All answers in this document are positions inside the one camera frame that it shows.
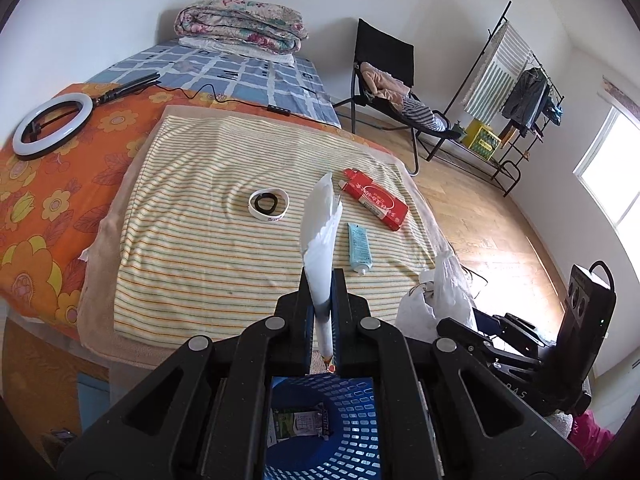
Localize white paper wrapper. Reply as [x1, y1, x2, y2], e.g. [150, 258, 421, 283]
[299, 172, 343, 363]

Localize beige fleece blanket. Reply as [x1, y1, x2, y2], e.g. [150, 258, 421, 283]
[77, 104, 454, 371]

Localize blue checkered bedsheet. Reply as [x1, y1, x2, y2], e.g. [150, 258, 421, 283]
[90, 39, 341, 127]

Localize dark jacket on rack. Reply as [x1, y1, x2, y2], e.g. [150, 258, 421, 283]
[501, 67, 549, 129]

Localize gloved right hand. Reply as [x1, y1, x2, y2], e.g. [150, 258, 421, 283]
[544, 411, 574, 440]

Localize clothes on chair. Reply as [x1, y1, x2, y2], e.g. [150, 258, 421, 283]
[359, 62, 448, 132]

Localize white plastic bag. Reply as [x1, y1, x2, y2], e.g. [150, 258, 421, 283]
[395, 249, 477, 344]

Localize black hair tie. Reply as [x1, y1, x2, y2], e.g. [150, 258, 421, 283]
[252, 192, 279, 215]

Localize white ring light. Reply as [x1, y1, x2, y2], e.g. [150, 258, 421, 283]
[12, 92, 94, 160]

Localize window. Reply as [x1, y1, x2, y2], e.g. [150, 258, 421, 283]
[574, 106, 639, 228]

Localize striped yellow towel blanket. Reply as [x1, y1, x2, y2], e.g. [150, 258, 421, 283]
[112, 112, 437, 352]

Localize striped towel on rack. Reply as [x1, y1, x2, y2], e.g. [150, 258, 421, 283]
[462, 21, 532, 125]

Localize yellow plastic crate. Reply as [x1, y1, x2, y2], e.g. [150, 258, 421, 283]
[462, 119, 501, 160]

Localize blue plastic trash basket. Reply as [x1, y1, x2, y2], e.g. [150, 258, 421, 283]
[262, 373, 382, 479]

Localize black clothes rack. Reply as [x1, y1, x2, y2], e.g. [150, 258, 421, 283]
[416, 10, 564, 197]

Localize black folding chair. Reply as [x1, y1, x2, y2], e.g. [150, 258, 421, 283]
[333, 18, 459, 177]

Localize white wristband ring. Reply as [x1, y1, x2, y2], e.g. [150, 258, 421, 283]
[247, 186, 292, 224]

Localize red cardboard box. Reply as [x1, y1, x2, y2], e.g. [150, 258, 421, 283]
[338, 168, 408, 232]

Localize orange floral bedsheet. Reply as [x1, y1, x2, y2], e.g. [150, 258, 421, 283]
[0, 81, 172, 344]

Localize folded floral quilt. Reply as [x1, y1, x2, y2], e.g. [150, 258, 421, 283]
[174, 0, 308, 54]

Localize light blue cream tube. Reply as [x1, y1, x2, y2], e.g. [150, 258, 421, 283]
[347, 222, 372, 275]

